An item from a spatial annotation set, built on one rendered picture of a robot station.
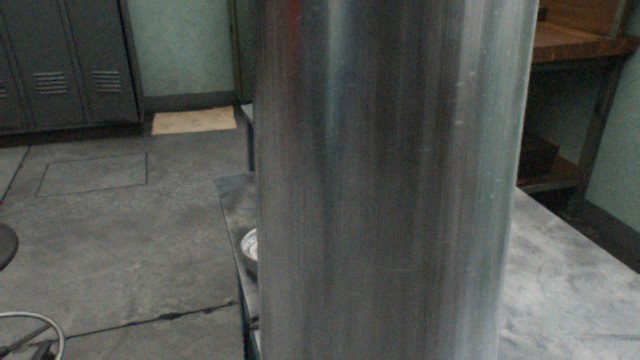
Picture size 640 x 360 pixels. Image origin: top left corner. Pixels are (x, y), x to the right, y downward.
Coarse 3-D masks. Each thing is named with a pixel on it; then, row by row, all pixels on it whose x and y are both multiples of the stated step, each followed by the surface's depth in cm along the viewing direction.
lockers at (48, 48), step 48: (0, 0) 280; (48, 0) 286; (96, 0) 288; (0, 48) 290; (48, 48) 296; (96, 48) 300; (0, 96) 300; (48, 96) 308; (96, 96) 314; (0, 144) 317
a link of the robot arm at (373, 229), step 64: (256, 0) 14; (320, 0) 12; (384, 0) 12; (448, 0) 12; (512, 0) 12; (256, 64) 14; (320, 64) 13; (384, 64) 12; (448, 64) 12; (512, 64) 13; (256, 128) 15; (320, 128) 13; (384, 128) 12; (448, 128) 13; (512, 128) 14; (256, 192) 16; (320, 192) 13; (384, 192) 13; (448, 192) 13; (512, 192) 15; (320, 256) 14; (384, 256) 13; (448, 256) 14; (320, 320) 14; (384, 320) 14; (448, 320) 14
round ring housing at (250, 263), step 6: (246, 234) 82; (252, 234) 83; (246, 240) 82; (252, 240) 83; (246, 246) 81; (246, 252) 79; (246, 258) 78; (252, 258) 77; (246, 264) 78; (252, 264) 77; (252, 270) 78
